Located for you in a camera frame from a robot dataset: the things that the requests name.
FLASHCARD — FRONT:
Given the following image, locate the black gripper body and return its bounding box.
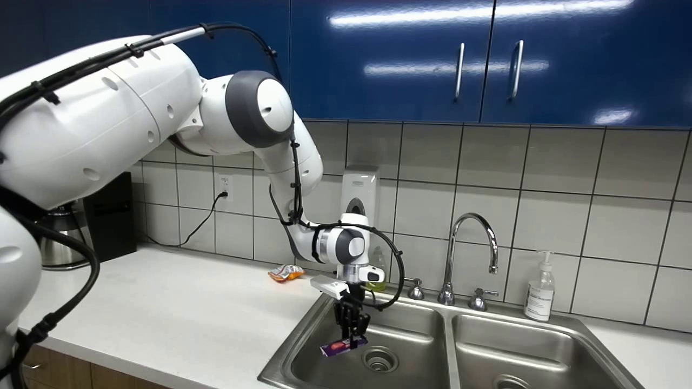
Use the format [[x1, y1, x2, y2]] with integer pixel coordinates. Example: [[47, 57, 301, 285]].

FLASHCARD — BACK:
[[333, 283, 371, 329]]

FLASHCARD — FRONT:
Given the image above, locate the purple chocolate bar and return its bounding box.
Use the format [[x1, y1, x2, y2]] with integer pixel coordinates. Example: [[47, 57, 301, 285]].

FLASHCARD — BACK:
[[318, 332, 368, 362]]

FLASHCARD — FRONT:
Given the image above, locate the stainless steel double sink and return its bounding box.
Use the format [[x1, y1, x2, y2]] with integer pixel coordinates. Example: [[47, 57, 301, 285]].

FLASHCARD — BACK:
[[256, 278, 646, 389]]

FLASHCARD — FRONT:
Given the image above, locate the chrome faucet knob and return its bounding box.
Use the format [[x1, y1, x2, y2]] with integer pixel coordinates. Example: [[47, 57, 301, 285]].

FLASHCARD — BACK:
[[467, 288, 491, 314], [403, 276, 428, 303]]

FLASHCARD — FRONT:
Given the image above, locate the orange snack packet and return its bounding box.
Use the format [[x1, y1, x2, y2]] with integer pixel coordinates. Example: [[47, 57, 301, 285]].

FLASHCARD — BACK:
[[266, 262, 307, 285]]

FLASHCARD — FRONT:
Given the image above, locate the chrome gooseneck faucet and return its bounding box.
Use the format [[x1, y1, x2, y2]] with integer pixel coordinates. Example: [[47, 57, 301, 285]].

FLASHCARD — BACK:
[[437, 213, 502, 308]]

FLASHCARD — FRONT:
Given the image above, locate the clear pump soap bottle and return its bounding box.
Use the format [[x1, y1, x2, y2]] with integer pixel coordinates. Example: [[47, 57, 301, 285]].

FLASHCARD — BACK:
[[523, 250, 558, 324]]

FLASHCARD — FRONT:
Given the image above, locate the blue cabinet door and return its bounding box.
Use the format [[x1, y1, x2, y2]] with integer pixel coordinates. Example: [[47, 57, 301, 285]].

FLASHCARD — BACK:
[[288, 0, 498, 126], [51, 0, 148, 45], [0, 0, 57, 74], [147, 0, 289, 122], [479, 0, 692, 133]]

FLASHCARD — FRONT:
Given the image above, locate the black countertop appliance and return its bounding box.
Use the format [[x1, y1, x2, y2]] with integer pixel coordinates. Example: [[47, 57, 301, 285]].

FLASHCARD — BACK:
[[84, 171, 139, 263]]

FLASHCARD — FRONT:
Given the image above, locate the wooden base cabinet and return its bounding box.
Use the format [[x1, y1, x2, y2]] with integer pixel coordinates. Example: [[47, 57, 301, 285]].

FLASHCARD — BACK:
[[20, 343, 168, 389]]

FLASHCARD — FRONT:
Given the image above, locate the silver coffee carafe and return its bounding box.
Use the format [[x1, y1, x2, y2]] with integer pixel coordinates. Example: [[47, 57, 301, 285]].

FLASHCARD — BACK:
[[38, 203, 95, 271]]

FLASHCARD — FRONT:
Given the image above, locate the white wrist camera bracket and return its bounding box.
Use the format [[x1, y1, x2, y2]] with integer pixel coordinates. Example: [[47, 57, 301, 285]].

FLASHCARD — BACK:
[[308, 267, 387, 301]]

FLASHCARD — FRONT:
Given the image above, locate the white wall soap dispenser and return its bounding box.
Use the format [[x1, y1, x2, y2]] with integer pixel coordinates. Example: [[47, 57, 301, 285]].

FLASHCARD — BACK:
[[340, 168, 380, 218]]

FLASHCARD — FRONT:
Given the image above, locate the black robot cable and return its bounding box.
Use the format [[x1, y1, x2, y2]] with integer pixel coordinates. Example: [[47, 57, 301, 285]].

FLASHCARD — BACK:
[[0, 19, 407, 389]]

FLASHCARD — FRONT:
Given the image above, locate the black power cord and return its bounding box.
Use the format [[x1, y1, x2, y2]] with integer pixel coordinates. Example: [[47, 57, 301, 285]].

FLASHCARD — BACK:
[[179, 191, 232, 249]]

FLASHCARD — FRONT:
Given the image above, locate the white wall outlet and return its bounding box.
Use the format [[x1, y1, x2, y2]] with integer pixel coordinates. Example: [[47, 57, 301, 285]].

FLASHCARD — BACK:
[[213, 171, 238, 208]]

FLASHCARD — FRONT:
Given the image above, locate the silver cabinet door handle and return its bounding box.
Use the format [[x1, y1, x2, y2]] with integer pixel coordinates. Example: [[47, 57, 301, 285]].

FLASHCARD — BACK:
[[508, 40, 527, 104], [452, 42, 468, 104]]

